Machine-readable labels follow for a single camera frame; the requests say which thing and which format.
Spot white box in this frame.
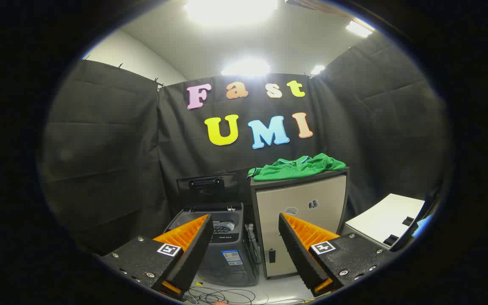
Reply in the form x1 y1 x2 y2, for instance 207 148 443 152
342 194 426 250

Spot light blue object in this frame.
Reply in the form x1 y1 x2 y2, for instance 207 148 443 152
413 215 433 238

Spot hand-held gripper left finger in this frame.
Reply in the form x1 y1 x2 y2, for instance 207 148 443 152
100 214 215 299

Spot dark washing machine lid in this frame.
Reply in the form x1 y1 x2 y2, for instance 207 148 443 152
176 173 239 208

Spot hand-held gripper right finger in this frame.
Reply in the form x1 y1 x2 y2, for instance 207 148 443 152
278 213 397 297

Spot grey drain hose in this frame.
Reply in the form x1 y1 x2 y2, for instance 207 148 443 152
246 224 261 263

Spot rectangular ceiling light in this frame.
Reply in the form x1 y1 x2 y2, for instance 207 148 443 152
346 20 374 39

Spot large ceiling light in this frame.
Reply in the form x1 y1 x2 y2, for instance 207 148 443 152
185 0 278 26

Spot beige cabinet with dark frame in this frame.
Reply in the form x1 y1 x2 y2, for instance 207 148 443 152
250 167 350 279

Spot green polo shirt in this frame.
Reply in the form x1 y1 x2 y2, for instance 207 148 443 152
247 153 347 182

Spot dark grey washing machine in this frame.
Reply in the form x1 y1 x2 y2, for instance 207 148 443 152
166 202 261 286

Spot thin black floor cables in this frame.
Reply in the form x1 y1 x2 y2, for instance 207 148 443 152
185 285 308 305

